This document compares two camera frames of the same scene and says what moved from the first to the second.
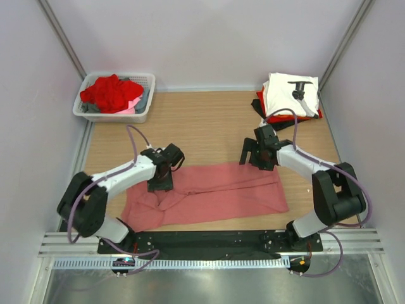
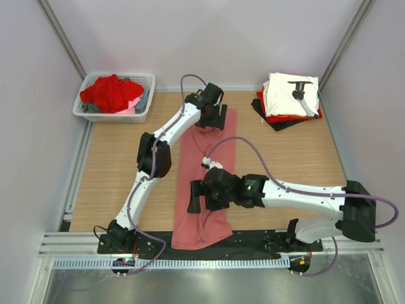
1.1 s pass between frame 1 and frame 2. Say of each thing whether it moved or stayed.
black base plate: stayed
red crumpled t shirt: stayed
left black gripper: moved
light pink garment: stayed
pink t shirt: moved
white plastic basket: stayed
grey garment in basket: stayed
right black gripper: moved
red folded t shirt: stayed
